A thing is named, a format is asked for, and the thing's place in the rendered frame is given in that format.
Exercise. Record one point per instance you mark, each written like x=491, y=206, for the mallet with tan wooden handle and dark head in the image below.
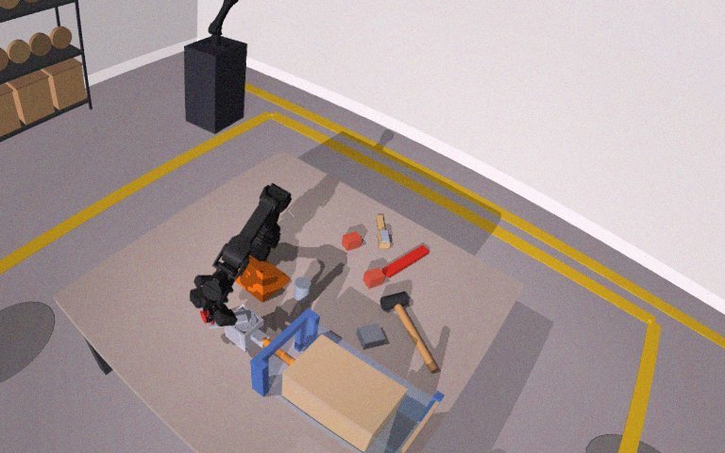
x=396, y=301

